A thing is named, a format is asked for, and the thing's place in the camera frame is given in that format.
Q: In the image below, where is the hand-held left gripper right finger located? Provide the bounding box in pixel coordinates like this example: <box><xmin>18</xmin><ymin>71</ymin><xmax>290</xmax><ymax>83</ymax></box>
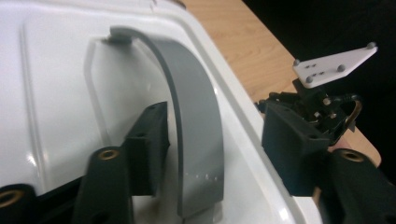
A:
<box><xmin>261</xmin><ymin>101</ymin><xmax>396</xmax><ymax>224</ymax></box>

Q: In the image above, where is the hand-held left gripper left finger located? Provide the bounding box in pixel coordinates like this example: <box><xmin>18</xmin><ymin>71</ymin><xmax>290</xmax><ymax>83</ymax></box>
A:
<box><xmin>71</xmin><ymin>101</ymin><xmax>171</xmax><ymax>224</ymax></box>

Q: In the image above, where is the white lid with grey handle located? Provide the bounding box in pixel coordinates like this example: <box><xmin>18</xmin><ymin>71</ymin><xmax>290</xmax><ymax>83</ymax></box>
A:
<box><xmin>0</xmin><ymin>0</ymin><xmax>325</xmax><ymax>224</ymax></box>

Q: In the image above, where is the right hand-held gripper cable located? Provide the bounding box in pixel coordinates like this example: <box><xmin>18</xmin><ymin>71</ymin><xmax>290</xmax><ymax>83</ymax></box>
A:
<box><xmin>332</xmin><ymin>93</ymin><xmax>364</xmax><ymax>133</ymax></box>

